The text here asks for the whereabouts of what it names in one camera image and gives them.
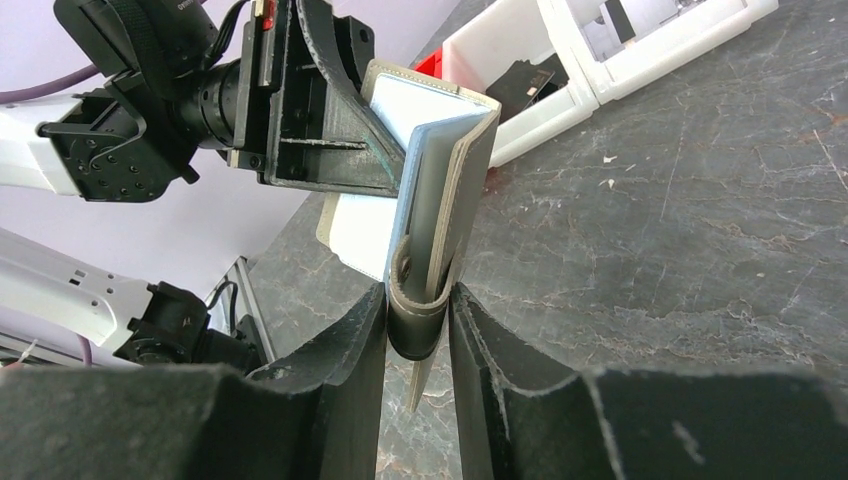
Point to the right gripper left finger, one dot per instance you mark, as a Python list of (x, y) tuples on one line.
[(314, 414)]

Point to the black item in bin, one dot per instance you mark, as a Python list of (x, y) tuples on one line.
[(525, 83)]

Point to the white plastic bin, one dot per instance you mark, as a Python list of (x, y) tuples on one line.
[(507, 31)]

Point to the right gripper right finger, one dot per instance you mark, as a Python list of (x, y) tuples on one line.
[(523, 415)]

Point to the silver card in bin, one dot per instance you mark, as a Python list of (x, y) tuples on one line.
[(614, 25)]

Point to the red plastic bin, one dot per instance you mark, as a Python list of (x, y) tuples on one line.
[(431, 65)]

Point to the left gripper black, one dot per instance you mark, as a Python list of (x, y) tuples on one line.
[(290, 108)]

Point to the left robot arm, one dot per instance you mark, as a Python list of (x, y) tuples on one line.
[(134, 320)]

